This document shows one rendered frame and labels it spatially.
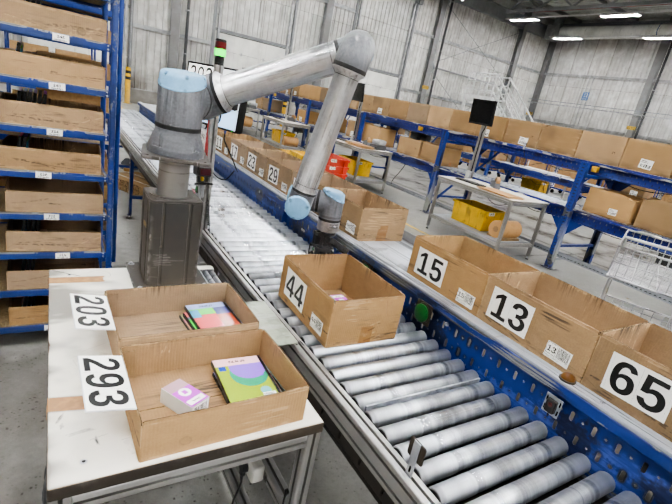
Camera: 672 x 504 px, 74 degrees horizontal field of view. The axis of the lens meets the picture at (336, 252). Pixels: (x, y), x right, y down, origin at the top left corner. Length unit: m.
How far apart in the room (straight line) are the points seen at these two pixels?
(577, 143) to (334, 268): 5.27
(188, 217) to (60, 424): 0.80
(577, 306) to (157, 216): 1.48
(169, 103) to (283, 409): 1.02
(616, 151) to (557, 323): 5.13
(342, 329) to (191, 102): 0.89
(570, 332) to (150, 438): 1.12
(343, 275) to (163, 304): 0.73
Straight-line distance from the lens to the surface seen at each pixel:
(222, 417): 1.06
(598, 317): 1.75
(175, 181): 1.67
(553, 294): 1.82
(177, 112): 1.60
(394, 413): 1.30
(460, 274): 1.69
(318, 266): 1.80
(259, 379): 1.21
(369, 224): 2.20
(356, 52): 1.56
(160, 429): 1.03
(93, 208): 2.57
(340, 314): 1.44
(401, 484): 1.15
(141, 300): 1.53
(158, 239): 1.68
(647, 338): 1.70
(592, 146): 6.64
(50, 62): 2.45
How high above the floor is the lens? 1.50
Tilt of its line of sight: 18 degrees down
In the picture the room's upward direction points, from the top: 11 degrees clockwise
